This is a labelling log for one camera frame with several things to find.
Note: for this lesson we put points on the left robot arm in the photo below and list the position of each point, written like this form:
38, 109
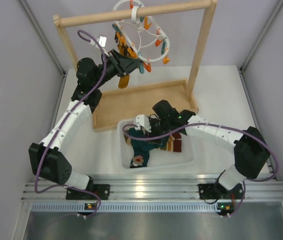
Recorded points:
47, 158

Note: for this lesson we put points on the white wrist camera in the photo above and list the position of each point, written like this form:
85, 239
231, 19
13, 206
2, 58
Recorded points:
102, 40
142, 122

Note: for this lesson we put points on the wooden hanger rack frame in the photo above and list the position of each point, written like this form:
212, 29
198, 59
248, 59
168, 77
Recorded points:
123, 104

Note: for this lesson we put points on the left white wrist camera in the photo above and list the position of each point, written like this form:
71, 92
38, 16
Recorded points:
102, 40

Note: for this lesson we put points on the white plastic clip hanger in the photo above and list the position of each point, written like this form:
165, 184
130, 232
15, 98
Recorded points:
141, 37

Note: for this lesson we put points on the striped sock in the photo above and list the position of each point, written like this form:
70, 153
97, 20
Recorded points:
172, 146
174, 137

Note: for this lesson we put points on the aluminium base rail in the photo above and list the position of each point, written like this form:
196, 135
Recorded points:
150, 194

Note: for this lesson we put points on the white plastic basket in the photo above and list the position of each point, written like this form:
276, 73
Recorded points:
159, 158

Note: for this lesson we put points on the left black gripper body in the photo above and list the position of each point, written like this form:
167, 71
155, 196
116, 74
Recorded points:
115, 63

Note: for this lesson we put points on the striped sock upper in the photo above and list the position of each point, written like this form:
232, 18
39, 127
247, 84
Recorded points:
174, 137

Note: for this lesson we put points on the yellow-orange clothes peg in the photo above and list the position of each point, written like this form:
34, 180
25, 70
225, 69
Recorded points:
147, 66

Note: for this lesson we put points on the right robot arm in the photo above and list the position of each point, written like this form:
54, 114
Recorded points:
248, 148

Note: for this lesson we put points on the teal clothes peg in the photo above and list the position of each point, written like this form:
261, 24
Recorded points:
141, 68

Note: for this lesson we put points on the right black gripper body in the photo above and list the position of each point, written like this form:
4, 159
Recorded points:
159, 128

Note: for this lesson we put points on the mustard sock left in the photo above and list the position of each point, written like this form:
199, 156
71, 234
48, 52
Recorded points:
123, 81

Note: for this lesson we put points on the striped sock lower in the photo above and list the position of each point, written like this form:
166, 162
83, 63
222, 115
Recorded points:
172, 146

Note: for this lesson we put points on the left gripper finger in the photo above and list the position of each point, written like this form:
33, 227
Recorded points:
129, 67
129, 61

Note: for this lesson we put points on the teal sock with reindeer patch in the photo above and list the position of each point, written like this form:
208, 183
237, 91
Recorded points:
137, 157

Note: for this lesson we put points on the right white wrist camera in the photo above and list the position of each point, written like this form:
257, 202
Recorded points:
142, 122

